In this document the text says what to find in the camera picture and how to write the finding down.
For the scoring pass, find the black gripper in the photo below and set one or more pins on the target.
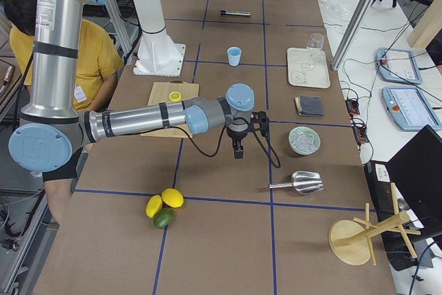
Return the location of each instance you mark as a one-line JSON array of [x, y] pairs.
[[237, 134]]

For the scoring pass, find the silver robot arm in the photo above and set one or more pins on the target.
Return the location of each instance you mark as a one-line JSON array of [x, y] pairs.
[[64, 60]]

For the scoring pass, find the yellow lemon slice on board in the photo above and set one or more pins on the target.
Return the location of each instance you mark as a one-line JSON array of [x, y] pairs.
[[175, 96]]

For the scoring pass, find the yellow lemon right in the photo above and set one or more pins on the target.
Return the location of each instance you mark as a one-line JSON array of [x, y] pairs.
[[172, 197]]

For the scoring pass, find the light blue paper cup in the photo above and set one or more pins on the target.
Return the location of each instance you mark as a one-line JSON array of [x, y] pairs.
[[234, 54]]

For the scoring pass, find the yellow lemon left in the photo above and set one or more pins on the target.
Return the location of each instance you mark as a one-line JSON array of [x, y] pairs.
[[153, 206]]

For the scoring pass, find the green bowl of ice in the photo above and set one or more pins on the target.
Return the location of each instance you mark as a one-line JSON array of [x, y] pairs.
[[304, 140]]

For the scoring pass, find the steel ice scoop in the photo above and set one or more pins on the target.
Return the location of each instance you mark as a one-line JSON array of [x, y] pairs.
[[302, 182]]

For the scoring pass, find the folded grey cloth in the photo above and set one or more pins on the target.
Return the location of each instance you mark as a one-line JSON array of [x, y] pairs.
[[310, 106]]

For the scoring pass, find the bamboo cutting board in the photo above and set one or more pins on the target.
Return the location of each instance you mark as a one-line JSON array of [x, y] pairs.
[[160, 93]]

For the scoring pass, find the cream bear tray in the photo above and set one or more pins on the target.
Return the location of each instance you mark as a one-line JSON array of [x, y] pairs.
[[317, 77]]

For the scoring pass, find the green lime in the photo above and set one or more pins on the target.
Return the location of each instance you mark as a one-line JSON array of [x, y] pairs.
[[163, 218]]

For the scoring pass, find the black power strip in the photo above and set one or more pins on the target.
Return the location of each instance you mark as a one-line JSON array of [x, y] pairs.
[[359, 127]]

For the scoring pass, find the clear wine glass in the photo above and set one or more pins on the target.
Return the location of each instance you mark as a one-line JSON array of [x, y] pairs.
[[314, 46]]

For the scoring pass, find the steel muddler black tip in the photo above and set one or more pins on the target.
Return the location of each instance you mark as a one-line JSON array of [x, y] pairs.
[[231, 13]]

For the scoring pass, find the wooden mug tree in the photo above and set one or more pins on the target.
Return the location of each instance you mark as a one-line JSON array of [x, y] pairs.
[[351, 240]]

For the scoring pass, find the person in yellow shirt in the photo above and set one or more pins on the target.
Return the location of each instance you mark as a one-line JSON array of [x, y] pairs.
[[96, 81]]

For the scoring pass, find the crumpled clear plastic bag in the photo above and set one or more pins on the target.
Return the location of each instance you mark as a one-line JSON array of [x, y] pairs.
[[336, 8]]

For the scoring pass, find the lower teach pendant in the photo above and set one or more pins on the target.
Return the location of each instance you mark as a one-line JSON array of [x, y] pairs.
[[409, 108]]

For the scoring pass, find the teach pendant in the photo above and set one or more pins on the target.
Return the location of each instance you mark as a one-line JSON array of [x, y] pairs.
[[409, 108], [396, 65]]

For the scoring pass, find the upper teach pendant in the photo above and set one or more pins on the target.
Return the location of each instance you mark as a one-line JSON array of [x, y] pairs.
[[396, 65]]

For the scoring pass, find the black monitor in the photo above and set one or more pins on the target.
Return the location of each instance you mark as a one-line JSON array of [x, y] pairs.
[[416, 172]]

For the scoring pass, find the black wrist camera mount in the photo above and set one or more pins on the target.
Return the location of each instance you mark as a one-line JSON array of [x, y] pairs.
[[260, 122]]

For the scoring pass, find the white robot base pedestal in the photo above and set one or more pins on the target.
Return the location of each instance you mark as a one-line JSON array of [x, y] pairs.
[[157, 53]]

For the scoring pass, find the aluminium frame post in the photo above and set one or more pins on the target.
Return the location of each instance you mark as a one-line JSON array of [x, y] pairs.
[[350, 33]]

